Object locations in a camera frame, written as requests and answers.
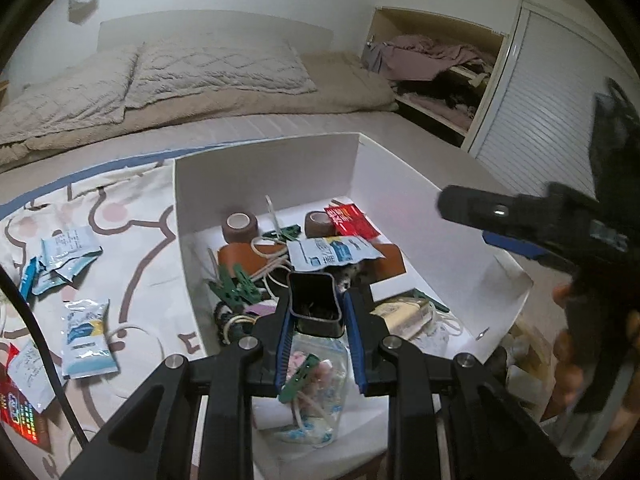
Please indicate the colourful red packet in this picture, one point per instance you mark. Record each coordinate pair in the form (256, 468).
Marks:
(16, 411)

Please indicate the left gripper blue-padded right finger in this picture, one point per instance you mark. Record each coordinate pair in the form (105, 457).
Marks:
(444, 412)

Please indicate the beige duvet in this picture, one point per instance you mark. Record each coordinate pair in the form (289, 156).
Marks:
(343, 86)

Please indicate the brown tape roll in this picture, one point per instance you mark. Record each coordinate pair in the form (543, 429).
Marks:
(240, 227)
(318, 224)

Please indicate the red snack packet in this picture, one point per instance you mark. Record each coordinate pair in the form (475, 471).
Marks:
(349, 220)

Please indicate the white louvered closet door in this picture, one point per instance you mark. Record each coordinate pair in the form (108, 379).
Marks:
(538, 125)

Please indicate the beige quilted pillow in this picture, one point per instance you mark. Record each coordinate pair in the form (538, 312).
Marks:
(213, 61)
(89, 94)

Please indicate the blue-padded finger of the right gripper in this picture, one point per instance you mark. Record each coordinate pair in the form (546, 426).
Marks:
(518, 247)

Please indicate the cartoon-print white blanket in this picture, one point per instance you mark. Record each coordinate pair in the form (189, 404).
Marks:
(158, 235)

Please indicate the white cardboard shoe box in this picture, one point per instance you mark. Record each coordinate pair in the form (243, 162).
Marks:
(485, 289)

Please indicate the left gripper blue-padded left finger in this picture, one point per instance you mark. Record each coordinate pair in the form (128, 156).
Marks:
(193, 416)

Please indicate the clear plastic bag with items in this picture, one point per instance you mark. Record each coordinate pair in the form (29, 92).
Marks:
(314, 390)

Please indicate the pile of clothes on shelf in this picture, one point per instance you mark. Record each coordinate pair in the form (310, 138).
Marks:
(448, 80)

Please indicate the brown tape roll right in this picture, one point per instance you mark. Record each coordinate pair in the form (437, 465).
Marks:
(318, 224)

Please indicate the large white blue pouch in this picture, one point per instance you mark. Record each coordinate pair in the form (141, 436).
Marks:
(85, 350)

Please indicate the person's right hand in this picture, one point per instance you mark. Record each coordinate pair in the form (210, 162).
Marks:
(596, 380)

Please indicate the black square cup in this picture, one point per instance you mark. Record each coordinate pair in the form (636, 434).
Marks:
(314, 306)

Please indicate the left beige quilted pillow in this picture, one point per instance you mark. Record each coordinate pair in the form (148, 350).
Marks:
(89, 94)

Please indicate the white pouch with printed text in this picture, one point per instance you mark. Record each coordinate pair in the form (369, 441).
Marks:
(27, 372)

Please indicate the right beige quilted pillow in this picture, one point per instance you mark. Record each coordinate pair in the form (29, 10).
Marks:
(213, 61)

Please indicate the brown tape roll left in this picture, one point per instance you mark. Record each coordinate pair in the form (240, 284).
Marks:
(240, 227)

